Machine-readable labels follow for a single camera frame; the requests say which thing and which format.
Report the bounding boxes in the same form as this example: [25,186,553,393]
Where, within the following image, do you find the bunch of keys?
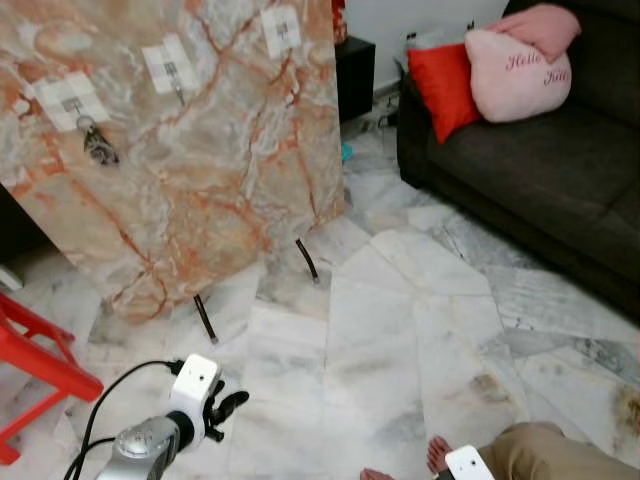
[77,115,121,168]

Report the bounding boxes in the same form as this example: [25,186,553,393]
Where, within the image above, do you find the black board stand leg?
[295,237,321,284]
[193,293,219,344]

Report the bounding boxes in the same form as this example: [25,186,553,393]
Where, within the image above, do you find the red plastic stool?
[0,292,104,466]

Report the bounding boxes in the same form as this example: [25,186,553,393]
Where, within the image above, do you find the marble pattern board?
[0,0,346,323]

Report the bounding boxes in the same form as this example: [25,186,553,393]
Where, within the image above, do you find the person's khaki trouser leg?
[483,422,640,480]

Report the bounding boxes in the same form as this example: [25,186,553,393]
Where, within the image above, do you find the black side table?
[335,35,377,123]

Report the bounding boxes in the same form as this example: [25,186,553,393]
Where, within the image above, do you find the dark fabric sofa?
[397,0,640,321]

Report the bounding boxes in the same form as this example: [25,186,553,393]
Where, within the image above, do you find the red cushion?
[405,43,483,144]

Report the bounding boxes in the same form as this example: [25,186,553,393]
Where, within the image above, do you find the red patterned jar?
[332,0,348,46]

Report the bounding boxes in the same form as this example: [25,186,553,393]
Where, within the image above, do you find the pink Hello Kitty cushion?
[465,28,573,123]

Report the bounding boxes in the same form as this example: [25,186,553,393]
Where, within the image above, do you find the plain pink cushion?
[500,3,583,63]

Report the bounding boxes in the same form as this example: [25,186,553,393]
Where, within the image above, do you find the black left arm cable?
[62,360,186,480]

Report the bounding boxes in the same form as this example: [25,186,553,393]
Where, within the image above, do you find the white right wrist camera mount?
[445,445,496,480]

